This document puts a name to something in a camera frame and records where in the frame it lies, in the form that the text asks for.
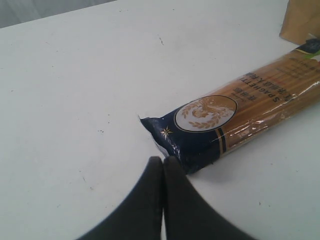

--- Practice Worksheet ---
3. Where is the spaghetti pasta package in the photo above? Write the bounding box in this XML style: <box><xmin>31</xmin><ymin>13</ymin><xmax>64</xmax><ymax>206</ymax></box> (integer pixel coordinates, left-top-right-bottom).
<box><xmin>141</xmin><ymin>38</ymin><xmax>320</xmax><ymax>174</ymax></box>

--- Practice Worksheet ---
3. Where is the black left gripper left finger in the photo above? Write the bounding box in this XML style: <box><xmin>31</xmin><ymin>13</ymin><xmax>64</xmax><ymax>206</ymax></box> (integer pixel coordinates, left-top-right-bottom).
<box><xmin>79</xmin><ymin>156</ymin><xmax>164</xmax><ymax>240</ymax></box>

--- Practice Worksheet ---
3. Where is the brown paper bag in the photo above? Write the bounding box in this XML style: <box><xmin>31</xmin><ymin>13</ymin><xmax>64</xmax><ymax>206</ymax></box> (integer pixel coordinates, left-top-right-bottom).
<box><xmin>279</xmin><ymin>0</ymin><xmax>320</xmax><ymax>45</ymax></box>

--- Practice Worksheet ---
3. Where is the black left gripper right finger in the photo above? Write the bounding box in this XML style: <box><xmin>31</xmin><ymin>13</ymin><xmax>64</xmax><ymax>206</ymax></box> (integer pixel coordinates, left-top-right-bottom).
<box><xmin>163</xmin><ymin>156</ymin><xmax>249</xmax><ymax>240</ymax></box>

